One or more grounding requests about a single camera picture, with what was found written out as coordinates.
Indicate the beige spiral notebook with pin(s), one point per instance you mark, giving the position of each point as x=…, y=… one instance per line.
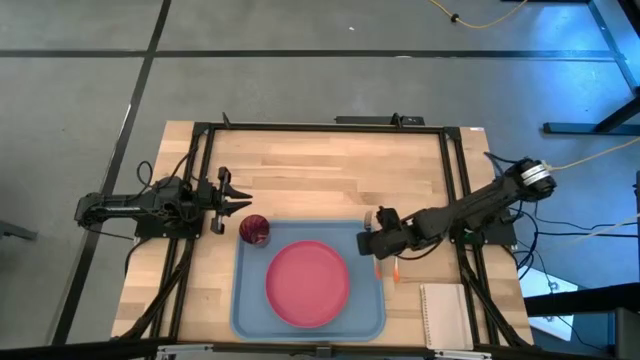
x=446, y=316

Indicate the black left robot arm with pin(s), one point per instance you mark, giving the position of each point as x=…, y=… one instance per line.
x=125, y=205

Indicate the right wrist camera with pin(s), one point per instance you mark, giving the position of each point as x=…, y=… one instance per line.
x=387, y=217

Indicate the black table leg structure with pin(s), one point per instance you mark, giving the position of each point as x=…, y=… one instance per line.
x=607, y=122

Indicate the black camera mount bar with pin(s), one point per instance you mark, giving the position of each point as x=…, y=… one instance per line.
x=372, y=120

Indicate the black aluminium table frame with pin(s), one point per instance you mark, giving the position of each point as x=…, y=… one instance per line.
x=325, y=127

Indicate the blue plastic tray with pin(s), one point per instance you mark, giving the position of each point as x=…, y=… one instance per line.
x=250, y=310

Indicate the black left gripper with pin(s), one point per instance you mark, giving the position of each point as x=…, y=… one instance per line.
x=220, y=220

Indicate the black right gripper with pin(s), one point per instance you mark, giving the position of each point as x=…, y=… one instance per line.
x=387, y=241

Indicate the red plastic plate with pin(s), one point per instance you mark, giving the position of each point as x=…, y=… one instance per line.
x=307, y=284

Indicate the red plastic cup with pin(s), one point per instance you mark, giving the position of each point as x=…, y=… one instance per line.
x=255, y=229

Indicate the grey box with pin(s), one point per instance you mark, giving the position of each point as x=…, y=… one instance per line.
x=627, y=332

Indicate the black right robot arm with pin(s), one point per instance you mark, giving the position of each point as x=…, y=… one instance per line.
x=475, y=202

